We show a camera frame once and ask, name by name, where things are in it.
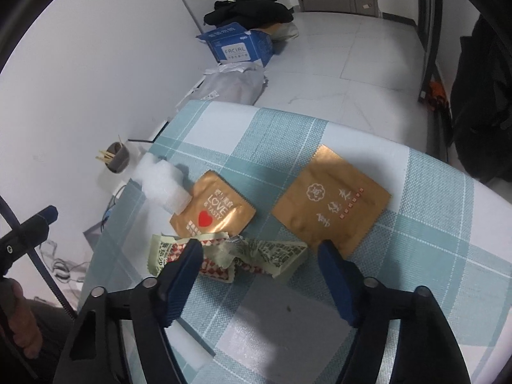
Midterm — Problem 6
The blue cardboard box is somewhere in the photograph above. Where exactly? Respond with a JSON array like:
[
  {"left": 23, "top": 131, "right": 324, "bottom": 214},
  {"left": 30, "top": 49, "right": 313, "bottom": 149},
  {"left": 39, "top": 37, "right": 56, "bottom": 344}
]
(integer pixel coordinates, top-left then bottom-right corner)
[{"left": 196, "top": 22, "right": 275, "bottom": 67}]

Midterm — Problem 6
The black jacket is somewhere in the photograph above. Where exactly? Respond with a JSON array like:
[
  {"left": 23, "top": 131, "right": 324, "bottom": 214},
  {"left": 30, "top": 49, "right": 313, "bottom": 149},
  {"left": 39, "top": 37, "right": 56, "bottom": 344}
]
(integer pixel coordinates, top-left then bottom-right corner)
[{"left": 450, "top": 14, "right": 512, "bottom": 182}]

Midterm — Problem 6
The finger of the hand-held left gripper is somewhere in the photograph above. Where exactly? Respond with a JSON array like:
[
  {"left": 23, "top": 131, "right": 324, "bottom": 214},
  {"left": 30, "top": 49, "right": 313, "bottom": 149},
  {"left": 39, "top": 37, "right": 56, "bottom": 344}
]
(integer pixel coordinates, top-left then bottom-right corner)
[{"left": 18, "top": 205, "right": 59, "bottom": 233}]

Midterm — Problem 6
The grey and white utensil holder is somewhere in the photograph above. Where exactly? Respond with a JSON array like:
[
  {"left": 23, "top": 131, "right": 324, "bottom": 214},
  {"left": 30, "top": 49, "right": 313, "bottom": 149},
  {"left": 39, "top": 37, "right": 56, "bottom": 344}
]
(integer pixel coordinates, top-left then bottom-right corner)
[{"left": 110, "top": 141, "right": 129, "bottom": 173}]

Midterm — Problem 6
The grey plastic mailer bag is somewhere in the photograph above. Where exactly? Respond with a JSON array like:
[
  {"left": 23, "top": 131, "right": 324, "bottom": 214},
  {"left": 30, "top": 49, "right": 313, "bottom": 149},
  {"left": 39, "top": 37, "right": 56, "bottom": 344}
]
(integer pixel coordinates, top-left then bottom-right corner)
[{"left": 188, "top": 62, "right": 268, "bottom": 107}]

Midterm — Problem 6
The person's left hand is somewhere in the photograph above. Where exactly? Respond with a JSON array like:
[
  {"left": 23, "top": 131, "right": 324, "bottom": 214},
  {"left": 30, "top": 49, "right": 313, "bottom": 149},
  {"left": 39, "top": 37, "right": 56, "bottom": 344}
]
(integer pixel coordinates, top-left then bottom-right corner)
[{"left": 0, "top": 278, "right": 43, "bottom": 359}]

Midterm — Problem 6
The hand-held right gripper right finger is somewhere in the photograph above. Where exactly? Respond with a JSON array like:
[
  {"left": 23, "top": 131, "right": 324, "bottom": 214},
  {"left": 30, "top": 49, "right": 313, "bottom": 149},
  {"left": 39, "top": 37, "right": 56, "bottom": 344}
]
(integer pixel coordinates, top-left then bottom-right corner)
[{"left": 318, "top": 239, "right": 468, "bottom": 384}]

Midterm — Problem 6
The pile of black clothes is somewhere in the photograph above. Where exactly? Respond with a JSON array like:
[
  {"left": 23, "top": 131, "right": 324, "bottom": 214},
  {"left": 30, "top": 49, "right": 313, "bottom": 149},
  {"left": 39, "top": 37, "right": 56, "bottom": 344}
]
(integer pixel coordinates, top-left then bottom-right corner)
[{"left": 204, "top": 0, "right": 294, "bottom": 27}]

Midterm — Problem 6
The white foam wrap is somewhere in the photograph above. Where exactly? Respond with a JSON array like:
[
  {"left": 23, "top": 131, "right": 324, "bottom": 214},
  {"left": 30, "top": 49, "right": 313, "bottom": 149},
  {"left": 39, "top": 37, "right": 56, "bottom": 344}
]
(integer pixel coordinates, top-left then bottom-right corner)
[{"left": 134, "top": 153, "right": 193, "bottom": 214}]

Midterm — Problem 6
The checked teal tablecloth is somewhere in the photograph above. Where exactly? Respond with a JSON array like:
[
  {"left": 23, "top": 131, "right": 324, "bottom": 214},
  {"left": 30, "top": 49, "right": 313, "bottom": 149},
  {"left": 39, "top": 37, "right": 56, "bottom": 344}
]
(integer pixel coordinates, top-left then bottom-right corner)
[{"left": 82, "top": 100, "right": 512, "bottom": 384}]

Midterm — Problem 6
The brown sachet with red heart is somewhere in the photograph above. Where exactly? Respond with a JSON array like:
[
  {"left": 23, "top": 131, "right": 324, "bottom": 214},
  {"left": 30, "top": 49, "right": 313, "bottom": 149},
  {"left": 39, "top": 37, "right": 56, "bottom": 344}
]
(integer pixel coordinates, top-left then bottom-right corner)
[{"left": 170, "top": 170, "right": 257, "bottom": 243}]

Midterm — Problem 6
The orange tool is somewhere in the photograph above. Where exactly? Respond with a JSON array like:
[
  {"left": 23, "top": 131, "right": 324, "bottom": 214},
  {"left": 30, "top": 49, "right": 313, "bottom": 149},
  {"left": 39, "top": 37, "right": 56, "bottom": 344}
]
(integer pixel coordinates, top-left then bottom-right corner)
[{"left": 426, "top": 82, "right": 446, "bottom": 108}]

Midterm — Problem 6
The tangle of black cables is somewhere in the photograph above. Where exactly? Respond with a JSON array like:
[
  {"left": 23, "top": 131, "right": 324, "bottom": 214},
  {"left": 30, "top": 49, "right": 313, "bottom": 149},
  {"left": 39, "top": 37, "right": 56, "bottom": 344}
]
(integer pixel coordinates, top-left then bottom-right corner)
[{"left": 42, "top": 240, "right": 91, "bottom": 281}]

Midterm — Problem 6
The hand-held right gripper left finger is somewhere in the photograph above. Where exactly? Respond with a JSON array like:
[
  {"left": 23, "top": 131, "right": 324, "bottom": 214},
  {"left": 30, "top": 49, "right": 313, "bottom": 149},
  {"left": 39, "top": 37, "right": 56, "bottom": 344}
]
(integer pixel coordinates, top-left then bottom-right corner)
[{"left": 54, "top": 239, "right": 204, "bottom": 384}]

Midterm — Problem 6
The brown sachet with flower print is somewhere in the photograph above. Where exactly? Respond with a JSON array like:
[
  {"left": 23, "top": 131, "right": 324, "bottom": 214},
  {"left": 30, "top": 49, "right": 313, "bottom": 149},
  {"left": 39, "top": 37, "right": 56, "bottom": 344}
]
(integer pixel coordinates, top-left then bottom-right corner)
[{"left": 271, "top": 144, "right": 392, "bottom": 257}]

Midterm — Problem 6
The red checked snack wrapper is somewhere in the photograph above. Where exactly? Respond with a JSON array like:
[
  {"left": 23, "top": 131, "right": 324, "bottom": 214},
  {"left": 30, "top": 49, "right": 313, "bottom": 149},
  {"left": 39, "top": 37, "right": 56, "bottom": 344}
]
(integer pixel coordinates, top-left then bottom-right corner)
[{"left": 149, "top": 234, "right": 308, "bottom": 284}]

